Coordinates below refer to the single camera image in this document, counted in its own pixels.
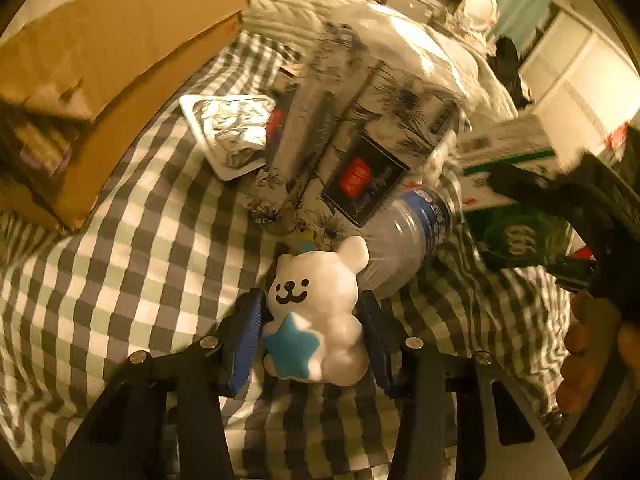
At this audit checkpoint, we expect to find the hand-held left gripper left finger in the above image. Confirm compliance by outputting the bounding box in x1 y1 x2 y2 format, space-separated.
50 287 273 480

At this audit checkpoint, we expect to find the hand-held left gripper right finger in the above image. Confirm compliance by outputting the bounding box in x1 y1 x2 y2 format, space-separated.
356 290 571 480

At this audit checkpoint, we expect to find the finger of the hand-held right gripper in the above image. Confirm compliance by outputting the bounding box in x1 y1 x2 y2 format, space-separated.
546 254 599 294
489 163 609 227

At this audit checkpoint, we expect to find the white bear toy blue star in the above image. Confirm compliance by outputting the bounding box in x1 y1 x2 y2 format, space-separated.
260 235 371 386

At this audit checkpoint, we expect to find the large cardboard box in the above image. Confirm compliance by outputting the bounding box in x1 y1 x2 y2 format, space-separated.
0 0 251 233

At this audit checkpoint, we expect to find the person's right hand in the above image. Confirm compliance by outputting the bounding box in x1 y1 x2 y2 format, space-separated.
555 293 640 415

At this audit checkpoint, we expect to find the white green carton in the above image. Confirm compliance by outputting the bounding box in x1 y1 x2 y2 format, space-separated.
457 112 558 211

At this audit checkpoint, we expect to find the clear plastic water bottle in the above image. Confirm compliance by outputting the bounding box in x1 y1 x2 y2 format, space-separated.
357 185 463 301

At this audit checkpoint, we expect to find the dark hanging clothing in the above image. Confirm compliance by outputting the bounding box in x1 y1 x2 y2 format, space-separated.
492 35 533 108

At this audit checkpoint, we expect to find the white louvred wardrobe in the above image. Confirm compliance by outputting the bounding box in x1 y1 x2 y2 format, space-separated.
517 7 640 131

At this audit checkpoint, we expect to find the clear package of floral cloth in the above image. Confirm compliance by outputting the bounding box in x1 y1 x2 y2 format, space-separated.
245 2 481 256

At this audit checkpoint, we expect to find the white oval vanity mirror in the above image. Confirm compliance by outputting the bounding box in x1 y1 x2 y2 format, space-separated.
460 0 501 28

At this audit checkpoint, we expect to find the silver foil packet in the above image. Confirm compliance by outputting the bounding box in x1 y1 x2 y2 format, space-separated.
179 94 277 182

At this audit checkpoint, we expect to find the small red packet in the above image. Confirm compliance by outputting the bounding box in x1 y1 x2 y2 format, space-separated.
265 107 288 151

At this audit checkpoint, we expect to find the grey cabinet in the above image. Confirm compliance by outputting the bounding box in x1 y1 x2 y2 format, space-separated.
382 0 436 23

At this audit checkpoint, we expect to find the white knitted blanket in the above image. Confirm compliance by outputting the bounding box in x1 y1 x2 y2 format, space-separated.
240 0 521 121

